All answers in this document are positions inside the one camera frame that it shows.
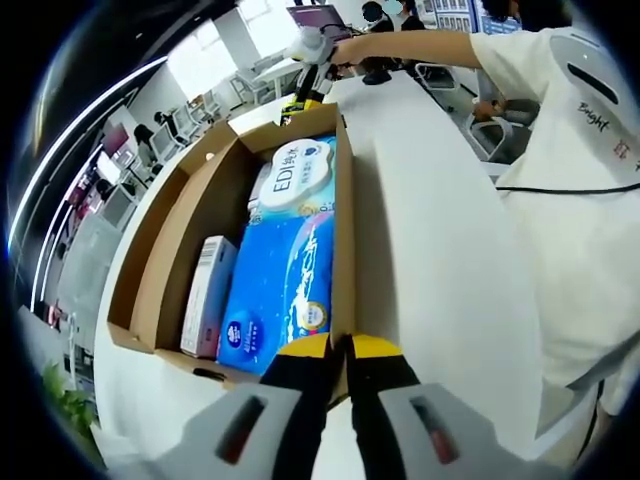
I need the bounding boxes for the person's right hand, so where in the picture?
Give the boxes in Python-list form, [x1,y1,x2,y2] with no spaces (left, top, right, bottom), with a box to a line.
[329,44,362,79]

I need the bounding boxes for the potted green plant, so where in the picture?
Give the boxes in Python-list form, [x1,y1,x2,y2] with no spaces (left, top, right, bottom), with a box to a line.
[42,362,99,441]

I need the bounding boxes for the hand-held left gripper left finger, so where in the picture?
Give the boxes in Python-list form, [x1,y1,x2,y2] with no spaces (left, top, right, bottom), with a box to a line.
[149,333,337,480]

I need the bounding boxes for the desktop monitor with purple text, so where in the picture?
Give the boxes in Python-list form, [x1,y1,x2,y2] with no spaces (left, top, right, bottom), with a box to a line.
[285,3,351,42]

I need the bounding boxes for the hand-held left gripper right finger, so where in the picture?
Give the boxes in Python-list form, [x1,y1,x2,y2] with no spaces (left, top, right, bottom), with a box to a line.
[344,333,541,480]

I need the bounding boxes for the blue tissue pack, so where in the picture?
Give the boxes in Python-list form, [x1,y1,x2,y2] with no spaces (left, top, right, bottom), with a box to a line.
[217,209,335,376]

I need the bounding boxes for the soft wet wipes pack item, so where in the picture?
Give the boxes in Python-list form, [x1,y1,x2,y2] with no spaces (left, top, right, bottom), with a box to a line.
[247,134,337,221]

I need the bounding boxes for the small white printed carton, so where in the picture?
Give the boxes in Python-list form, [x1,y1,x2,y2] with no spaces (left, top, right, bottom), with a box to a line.
[179,235,239,359]

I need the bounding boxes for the person in white shirt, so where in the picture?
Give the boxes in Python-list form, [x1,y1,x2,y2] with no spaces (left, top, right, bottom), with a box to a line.
[469,27,640,416]

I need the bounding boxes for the white chest device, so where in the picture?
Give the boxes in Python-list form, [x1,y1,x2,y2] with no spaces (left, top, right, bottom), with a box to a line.
[549,29,636,136]

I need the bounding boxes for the row of wall posters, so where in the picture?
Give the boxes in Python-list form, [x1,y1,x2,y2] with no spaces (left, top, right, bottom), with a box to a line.
[417,0,484,32]

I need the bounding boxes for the black device cable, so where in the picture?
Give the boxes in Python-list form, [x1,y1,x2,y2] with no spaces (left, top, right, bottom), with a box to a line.
[494,182,640,195]

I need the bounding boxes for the brown cardboard shoe box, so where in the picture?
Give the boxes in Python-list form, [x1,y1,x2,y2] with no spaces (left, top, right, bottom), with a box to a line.
[107,102,356,406]

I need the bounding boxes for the white office chair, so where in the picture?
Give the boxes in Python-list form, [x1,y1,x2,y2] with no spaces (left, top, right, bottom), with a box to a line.
[414,62,461,94]
[469,99,541,161]

